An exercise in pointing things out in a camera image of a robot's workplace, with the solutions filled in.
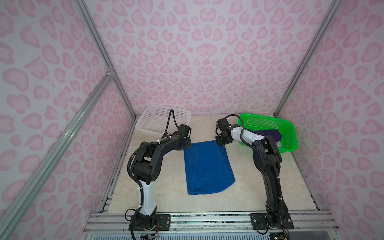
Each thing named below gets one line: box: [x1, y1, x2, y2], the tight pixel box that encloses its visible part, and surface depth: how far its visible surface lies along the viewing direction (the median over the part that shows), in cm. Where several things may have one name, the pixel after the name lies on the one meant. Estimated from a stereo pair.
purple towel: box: [251, 129, 282, 142], surface depth 111 cm
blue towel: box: [183, 140, 236, 195], surface depth 92 cm
